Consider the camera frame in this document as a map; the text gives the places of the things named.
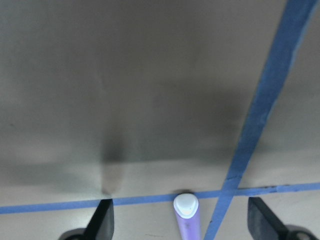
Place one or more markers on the purple pen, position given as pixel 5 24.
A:
pixel 187 210

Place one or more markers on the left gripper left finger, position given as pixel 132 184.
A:
pixel 100 227

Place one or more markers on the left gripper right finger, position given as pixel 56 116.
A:
pixel 263 224

